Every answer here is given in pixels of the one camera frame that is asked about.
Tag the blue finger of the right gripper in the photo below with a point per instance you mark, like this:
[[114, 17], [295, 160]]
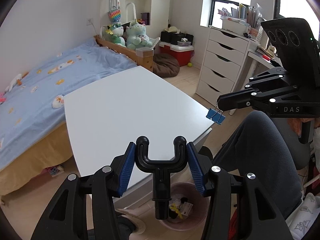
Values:
[[236, 100]]

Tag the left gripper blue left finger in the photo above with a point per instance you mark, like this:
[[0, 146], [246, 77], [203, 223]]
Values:
[[125, 168]]

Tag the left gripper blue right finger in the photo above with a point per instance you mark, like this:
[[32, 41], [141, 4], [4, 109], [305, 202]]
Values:
[[196, 171]]

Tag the blue binder clip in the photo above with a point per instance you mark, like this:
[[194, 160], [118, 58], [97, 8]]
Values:
[[216, 115]]

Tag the black Y-shaped massager head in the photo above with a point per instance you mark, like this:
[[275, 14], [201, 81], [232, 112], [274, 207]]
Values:
[[161, 171]]

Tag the cream paper carton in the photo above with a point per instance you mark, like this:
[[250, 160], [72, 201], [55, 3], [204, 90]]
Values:
[[186, 209]]

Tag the yellow plastic hair clip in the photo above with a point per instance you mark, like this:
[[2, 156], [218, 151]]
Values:
[[174, 208]]

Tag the pink trash bin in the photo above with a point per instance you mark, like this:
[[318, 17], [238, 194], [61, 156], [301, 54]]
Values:
[[186, 192]]

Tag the white desk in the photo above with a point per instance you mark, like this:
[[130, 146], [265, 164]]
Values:
[[251, 63]]

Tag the white drawer unit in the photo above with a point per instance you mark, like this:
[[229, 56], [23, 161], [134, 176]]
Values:
[[223, 61]]

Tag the white nightstand with drawers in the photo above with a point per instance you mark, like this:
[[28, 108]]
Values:
[[106, 115]]

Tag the white right slipper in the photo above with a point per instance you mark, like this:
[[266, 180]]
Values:
[[131, 223]]

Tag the red cooler box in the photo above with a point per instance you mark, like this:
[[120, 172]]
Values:
[[182, 54]]

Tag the books and papers stack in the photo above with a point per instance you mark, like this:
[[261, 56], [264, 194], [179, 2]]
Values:
[[243, 20]]

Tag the brown bean bag cushion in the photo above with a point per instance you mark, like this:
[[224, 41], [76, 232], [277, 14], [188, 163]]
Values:
[[165, 65]]

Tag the black storage bag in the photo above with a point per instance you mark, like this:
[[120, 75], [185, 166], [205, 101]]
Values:
[[173, 35]]

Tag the bed with blue blanket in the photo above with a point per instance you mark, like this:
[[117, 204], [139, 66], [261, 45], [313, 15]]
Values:
[[33, 125]]

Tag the mint unicorn plush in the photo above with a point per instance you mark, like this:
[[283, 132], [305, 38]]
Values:
[[136, 36]]

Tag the green dragon plush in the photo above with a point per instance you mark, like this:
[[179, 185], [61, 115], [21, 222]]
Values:
[[114, 34]]

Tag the white goose plush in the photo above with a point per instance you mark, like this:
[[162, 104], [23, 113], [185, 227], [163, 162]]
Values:
[[17, 80]]

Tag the pink shark plush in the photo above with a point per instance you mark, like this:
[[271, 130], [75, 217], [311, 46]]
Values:
[[2, 98]]

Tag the rainbow crochet bag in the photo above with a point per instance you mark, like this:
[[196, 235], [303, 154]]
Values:
[[114, 12]]

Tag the black camera module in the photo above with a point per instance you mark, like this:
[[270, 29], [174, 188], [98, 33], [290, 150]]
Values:
[[297, 49]]

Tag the white wall shelf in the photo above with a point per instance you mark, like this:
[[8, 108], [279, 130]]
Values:
[[138, 9]]

